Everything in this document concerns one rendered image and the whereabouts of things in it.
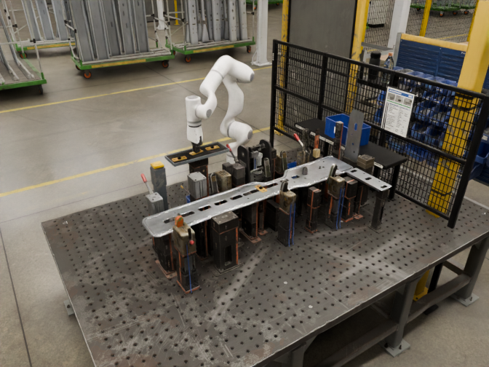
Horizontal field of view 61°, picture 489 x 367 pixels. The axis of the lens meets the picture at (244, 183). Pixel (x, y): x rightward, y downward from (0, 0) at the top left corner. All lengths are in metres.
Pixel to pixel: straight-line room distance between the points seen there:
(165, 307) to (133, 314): 0.15
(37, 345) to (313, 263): 1.86
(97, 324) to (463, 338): 2.29
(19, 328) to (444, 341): 2.82
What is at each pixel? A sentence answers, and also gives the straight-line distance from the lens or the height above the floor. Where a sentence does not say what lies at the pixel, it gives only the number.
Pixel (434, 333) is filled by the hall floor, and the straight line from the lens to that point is 3.20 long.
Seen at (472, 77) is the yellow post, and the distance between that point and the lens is 2.66.
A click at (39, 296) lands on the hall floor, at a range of 3.51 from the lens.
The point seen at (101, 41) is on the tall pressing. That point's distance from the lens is 9.01.
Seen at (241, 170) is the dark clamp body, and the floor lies 1.06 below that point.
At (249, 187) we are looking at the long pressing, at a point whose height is 1.00.
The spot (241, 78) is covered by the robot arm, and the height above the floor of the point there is 1.54.
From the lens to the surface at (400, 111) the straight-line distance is 2.90.
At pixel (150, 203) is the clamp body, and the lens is 2.27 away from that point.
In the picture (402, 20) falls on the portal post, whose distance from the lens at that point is 6.78.
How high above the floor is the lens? 2.23
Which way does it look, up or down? 30 degrees down
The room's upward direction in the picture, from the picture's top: straight up
